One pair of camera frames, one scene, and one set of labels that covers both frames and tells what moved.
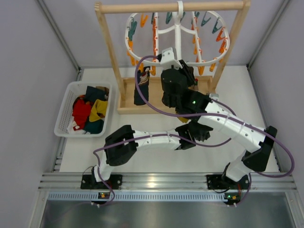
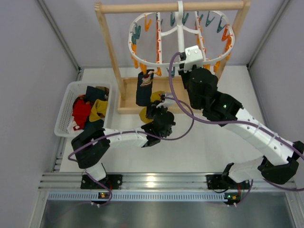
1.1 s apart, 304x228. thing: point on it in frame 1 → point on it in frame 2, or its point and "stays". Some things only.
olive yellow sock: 183,119 → 155,96
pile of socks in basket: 89,111 stays
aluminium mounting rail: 71,182 stays
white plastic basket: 72,90 stays
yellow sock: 99,106 stays
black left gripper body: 204,134 → 153,107
